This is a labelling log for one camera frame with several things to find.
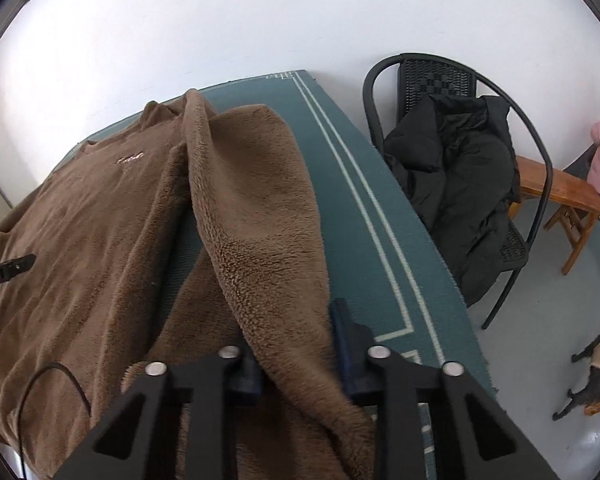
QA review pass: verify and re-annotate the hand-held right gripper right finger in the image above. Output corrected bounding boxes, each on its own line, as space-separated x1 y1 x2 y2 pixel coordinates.
330 299 561 480

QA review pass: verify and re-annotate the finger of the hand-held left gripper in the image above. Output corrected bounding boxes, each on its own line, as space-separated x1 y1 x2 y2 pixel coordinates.
0 254 36 281

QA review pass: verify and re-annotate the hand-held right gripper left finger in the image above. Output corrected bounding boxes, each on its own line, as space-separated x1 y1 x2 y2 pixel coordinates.
55 345 263 480

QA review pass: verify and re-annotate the brown fleece sweater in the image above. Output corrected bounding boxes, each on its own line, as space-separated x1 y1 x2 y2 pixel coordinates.
0 89 381 480

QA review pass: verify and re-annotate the teal table mat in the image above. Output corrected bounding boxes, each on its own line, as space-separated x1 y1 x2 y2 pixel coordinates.
55 70 498 480

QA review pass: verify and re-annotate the black jacket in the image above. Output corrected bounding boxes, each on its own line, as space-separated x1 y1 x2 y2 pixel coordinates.
382 94 521 306

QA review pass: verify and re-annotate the black dog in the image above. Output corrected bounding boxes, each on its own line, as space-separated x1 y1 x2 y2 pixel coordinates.
552 302 600 421

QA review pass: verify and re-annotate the wooden bench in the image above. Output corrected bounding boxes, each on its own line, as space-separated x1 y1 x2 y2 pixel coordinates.
510 155 600 276

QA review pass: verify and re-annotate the black woven chair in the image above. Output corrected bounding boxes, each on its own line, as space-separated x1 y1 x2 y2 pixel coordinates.
362 53 553 330

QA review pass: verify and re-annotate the black cable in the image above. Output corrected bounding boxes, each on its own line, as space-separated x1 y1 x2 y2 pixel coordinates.
17 362 91 480

